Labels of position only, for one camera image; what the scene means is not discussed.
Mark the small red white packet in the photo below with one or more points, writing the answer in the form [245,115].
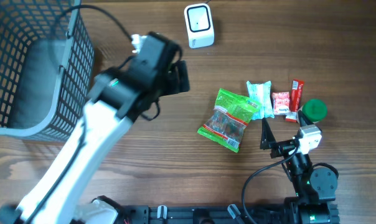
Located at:
[281,103]

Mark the grey plastic mesh basket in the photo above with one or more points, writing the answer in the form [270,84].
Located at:
[46,62]

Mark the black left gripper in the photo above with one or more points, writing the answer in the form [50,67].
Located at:
[180,79]

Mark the green gummy candy bag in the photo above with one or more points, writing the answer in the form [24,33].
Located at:
[231,115]

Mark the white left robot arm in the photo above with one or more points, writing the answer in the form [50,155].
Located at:
[116,100]

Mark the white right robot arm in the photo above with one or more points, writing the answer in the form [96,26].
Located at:
[314,184]

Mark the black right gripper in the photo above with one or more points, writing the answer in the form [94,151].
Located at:
[283,147]

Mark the white barcode scanner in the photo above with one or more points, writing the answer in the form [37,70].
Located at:
[199,25]

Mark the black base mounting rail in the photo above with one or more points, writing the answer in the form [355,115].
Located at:
[269,213]

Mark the green lid jar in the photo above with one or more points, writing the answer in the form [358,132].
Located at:
[315,110]

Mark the teal snack wrapper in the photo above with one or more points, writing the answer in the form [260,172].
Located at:
[261,92]

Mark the red snack stick packet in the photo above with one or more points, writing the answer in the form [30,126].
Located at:
[296,94]

